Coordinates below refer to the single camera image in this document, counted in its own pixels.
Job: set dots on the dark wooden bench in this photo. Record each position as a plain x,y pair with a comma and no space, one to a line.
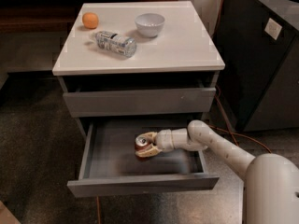
22,16

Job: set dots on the clear plastic water bottle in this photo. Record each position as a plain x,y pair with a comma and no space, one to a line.
123,45

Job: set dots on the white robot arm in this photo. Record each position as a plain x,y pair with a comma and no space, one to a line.
271,182

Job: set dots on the white wall outlet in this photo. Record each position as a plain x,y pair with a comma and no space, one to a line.
273,29

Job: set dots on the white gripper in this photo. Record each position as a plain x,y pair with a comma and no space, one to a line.
163,139

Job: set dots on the orange fruit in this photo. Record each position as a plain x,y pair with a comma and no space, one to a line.
90,20

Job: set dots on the white bowl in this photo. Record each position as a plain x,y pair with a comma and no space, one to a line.
149,24

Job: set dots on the grey cabinet with white top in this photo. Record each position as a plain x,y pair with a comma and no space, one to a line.
182,55

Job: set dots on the red coke can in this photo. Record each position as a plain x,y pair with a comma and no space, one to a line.
141,142

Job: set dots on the black counter cabinet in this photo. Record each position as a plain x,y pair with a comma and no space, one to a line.
259,84

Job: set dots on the grey top drawer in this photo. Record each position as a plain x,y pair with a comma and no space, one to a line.
138,102

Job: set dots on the grey drawer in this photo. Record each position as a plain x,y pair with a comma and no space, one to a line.
110,167
138,102

